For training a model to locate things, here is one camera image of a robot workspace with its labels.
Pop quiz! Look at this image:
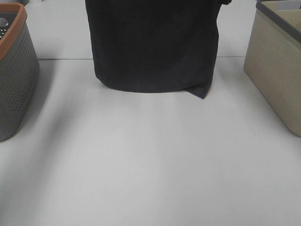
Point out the beige bin grey rim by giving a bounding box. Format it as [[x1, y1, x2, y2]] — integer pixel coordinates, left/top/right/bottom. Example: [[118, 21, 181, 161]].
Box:
[[244, 0, 301, 136]]

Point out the grey perforated basket orange rim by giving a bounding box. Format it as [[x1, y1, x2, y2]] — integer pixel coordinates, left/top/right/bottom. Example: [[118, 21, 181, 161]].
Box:
[[0, 2, 40, 141]]

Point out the dark grey towel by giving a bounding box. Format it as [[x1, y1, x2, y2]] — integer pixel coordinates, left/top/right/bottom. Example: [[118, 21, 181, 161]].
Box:
[[85, 0, 229, 98]]

